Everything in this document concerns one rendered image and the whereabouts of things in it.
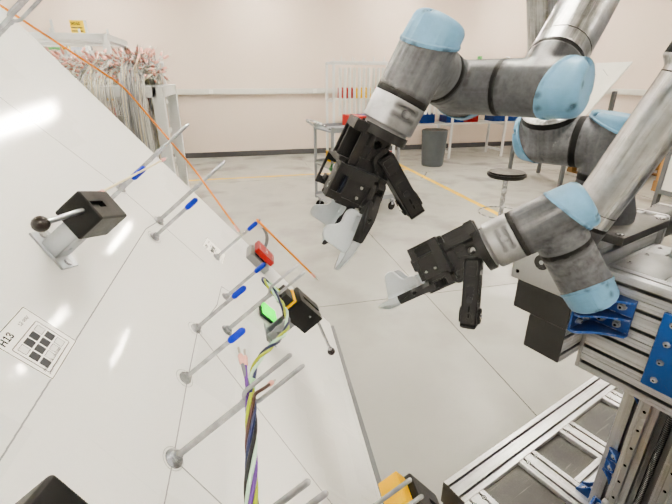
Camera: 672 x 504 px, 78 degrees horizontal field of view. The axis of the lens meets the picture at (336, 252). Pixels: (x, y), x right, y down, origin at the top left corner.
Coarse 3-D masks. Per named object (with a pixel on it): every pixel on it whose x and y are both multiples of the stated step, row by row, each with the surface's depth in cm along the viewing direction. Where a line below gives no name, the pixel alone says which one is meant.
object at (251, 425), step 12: (240, 360) 37; (252, 396) 34; (252, 408) 33; (252, 420) 32; (252, 432) 31; (252, 444) 30; (252, 456) 29; (252, 468) 28; (252, 480) 27; (252, 492) 26
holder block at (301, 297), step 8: (296, 288) 70; (296, 296) 68; (304, 296) 70; (296, 304) 67; (304, 304) 67; (312, 304) 71; (296, 312) 68; (304, 312) 68; (312, 312) 68; (296, 320) 68; (304, 320) 69; (312, 320) 69; (320, 320) 70; (304, 328) 70
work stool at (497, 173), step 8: (496, 168) 388; (504, 168) 388; (496, 176) 366; (504, 176) 363; (512, 176) 361; (520, 176) 363; (504, 184) 378; (504, 192) 380; (504, 200) 383; (480, 208) 402; (512, 208) 401; (488, 216) 378
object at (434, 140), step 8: (432, 128) 747; (440, 128) 747; (424, 136) 728; (432, 136) 717; (440, 136) 717; (424, 144) 733; (432, 144) 723; (440, 144) 723; (424, 152) 738; (432, 152) 729; (440, 152) 730; (424, 160) 743; (432, 160) 735; (440, 160) 737
